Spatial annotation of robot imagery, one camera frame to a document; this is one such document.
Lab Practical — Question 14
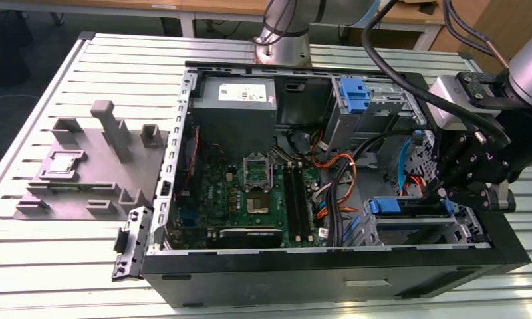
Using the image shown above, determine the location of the grey metal disk bay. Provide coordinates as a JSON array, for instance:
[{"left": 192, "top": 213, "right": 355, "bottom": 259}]
[{"left": 364, "top": 195, "right": 471, "bottom": 247}]

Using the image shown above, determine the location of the hard disk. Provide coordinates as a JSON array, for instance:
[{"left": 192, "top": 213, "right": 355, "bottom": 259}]
[{"left": 343, "top": 195, "right": 455, "bottom": 245}]

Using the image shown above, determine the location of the grey metal drive cage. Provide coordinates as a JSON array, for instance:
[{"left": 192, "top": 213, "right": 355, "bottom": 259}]
[{"left": 325, "top": 76, "right": 428, "bottom": 154}]

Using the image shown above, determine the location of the black graphics card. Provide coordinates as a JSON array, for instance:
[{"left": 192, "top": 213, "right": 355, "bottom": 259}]
[{"left": 205, "top": 227, "right": 284, "bottom": 249}]

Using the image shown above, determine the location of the grey card retention bracket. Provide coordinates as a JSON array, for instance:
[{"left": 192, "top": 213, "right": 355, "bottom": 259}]
[{"left": 111, "top": 205, "right": 155, "bottom": 282}]

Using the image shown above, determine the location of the green motherboard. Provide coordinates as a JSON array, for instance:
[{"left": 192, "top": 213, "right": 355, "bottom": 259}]
[{"left": 172, "top": 155, "right": 333, "bottom": 249}]

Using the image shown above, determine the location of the blue plastic drive latch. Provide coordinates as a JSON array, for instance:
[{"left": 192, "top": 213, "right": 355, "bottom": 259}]
[{"left": 340, "top": 78, "right": 371, "bottom": 114}]

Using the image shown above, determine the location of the orange power wire bundle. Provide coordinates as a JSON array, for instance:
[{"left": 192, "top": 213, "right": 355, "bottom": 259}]
[
  {"left": 309, "top": 132, "right": 359, "bottom": 207},
  {"left": 401, "top": 173, "right": 440, "bottom": 197}
]

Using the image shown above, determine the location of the grey parts rack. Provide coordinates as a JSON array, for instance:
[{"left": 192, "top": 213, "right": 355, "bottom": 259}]
[{"left": 14, "top": 99, "right": 172, "bottom": 222}]

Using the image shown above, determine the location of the wooden desk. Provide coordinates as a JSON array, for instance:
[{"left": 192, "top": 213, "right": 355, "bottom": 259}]
[{"left": 8, "top": 0, "right": 451, "bottom": 51}]

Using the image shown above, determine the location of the grey power supply unit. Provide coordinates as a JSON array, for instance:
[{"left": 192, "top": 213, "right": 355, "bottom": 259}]
[{"left": 189, "top": 76, "right": 279, "bottom": 157}]

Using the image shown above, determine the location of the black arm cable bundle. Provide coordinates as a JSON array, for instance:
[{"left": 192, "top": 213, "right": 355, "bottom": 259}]
[{"left": 361, "top": 0, "right": 514, "bottom": 148}]

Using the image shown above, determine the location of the blue expansion slot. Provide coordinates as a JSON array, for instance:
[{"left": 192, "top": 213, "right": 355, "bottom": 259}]
[{"left": 180, "top": 207, "right": 197, "bottom": 229}]

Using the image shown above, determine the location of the CPU socket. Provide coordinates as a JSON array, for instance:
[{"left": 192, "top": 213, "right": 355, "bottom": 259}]
[{"left": 245, "top": 191, "right": 273, "bottom": 215}]

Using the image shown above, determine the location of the black fan shroud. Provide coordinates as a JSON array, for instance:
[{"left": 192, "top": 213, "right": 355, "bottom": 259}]
[{"left": 275, "top": 76, "right": 333, "bottom": 129}]

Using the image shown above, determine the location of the silver CPU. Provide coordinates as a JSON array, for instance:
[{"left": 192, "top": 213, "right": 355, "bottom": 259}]
[{"left": 48, "top": 154, "right": 77, "bottom": 174}]

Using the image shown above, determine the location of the blue data wire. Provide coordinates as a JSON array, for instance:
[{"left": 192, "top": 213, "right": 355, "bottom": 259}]
[{"left": 399, "top": 129, "right": 425, "bottom": 197}]

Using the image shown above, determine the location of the black RAM slot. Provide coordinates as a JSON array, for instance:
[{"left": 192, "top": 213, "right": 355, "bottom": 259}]
[{"left": 295, "top": 162, "right": 315, "bottom": 242}]

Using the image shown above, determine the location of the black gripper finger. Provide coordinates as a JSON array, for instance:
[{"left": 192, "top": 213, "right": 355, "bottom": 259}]
[
  {"left": 439, "top": 181, "right": 493, "bottom": 212},
  {"left": 419, "top": 130, "right": 472, "bottom": 201}
]

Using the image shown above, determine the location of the brown wooden cabinet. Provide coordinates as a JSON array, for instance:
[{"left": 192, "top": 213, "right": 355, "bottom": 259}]
[{"left": 432, "top": 0, "right": 532, "bottom": 67}]

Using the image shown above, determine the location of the metal socket cover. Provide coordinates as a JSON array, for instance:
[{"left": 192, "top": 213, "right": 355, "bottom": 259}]
[{"left": 243, "top": 152, "right": 275, "bottom": 193}]

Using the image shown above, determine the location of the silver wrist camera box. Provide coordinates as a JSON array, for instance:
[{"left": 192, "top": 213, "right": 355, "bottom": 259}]
[{"left": 427, "top": 75, "right": 501, "bottom": 131}]

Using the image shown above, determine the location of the thin red wire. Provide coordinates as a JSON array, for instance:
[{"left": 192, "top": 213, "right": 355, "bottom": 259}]
[{"left": 176, "top": 126, "right": 201, "bottom": 197}]

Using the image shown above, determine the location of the black PC case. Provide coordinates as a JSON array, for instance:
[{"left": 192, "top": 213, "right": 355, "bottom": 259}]
[{"left": 111, "top": 60, "right": 532, "bottom": 308}]

